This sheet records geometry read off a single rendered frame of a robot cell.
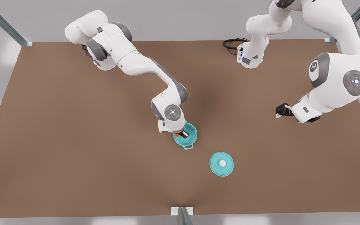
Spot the silver frame post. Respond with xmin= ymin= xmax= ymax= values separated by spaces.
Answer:
xmin=171 ymin=206 xmax=194 ymax=225
xmin=0 ymin=0 xmax=33 ymax=47
xmin=324 ymin=0 xmax=360 ymax=44

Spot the teal pot lid white knob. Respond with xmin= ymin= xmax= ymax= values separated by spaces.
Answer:
xmin=209 ymin=151 xmax=235 ymax=178

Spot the teal pot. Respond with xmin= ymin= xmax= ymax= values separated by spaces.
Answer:
xmin=173 ymin=120 xmax=198 ymax=150

